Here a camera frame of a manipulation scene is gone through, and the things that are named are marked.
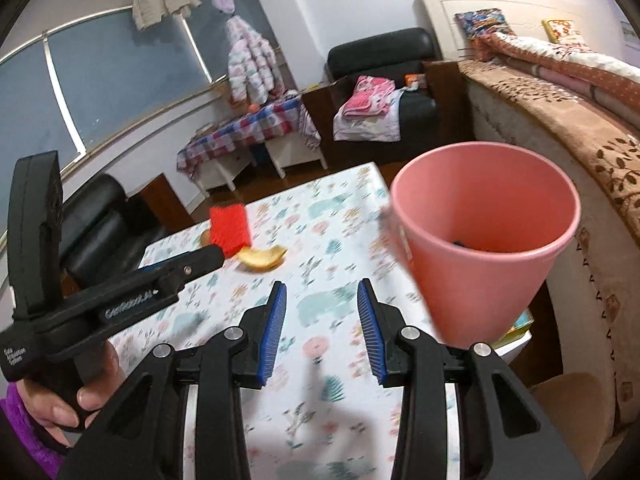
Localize window with grey blind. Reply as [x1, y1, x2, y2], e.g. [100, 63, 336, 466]
[0, 0, 282, 196]

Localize orange floral quilt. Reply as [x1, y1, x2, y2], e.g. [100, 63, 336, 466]
[472, 30, 640, 126]

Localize brown padded stool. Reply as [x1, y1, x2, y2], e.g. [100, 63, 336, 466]
[530, 372, 618, 466]

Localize bed with white headboard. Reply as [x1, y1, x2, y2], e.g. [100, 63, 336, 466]
[417, 0, 640, 436]

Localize black leather armchair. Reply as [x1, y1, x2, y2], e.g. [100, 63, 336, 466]
[327, 27, 441, 157]

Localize black leather sofa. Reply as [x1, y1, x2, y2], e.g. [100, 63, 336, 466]
[60, 174, 169, 286]

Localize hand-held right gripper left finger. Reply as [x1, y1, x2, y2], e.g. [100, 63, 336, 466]
[59, 281, 288, 480]

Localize pink plastic bin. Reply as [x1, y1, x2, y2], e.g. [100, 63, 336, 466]
[390, 142, 582, 348]

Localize white folded cloth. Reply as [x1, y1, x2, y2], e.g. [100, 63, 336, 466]
[332, 87, 408, 142]

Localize pink folded clothes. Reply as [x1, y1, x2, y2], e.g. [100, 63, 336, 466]
[342, 75, 396, 119]

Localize beige hanging jacket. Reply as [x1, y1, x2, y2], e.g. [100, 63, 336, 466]
[132, 0, 201, 31]

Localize animal print tablecloth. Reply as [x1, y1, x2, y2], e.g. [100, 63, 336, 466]
[107, 162, 533, 480]

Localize yellow curved fruit peel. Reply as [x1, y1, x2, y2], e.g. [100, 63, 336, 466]
[239, 245, 289, 272]

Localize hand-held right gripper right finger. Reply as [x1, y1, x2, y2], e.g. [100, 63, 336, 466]
[356, 279, 583, 480]

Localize white side table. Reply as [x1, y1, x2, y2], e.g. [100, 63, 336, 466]
[265, 132, 329, 179]
[197, 150, 256, 194]

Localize floral padded jacket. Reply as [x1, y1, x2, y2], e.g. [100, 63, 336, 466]
[227, 16, 276, 104]

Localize brown leaf pattern blanket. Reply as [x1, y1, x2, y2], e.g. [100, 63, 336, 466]
[459, 60, 640, 433]

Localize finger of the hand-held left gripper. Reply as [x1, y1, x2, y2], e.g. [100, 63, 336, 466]
[137, 243, 226, 296]

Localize yellow floral pillow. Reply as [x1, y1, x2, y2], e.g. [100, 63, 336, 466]
[542, 19, 591, 45]

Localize red foam fruit net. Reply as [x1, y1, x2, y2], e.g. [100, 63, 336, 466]
[209, 203, 251, 259]

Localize colourful patterned pillow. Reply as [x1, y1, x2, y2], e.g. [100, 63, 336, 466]
[455, 8, 514, 41]

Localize plaid tablecloth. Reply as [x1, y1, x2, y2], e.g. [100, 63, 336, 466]
[176, 95, 322, 181]

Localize person's left forearm purple sleeve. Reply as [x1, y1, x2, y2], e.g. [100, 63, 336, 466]
[0, 382, 66, 480]

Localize person's left hand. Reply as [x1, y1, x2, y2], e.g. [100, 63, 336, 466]
[15, 342, 121, 448]

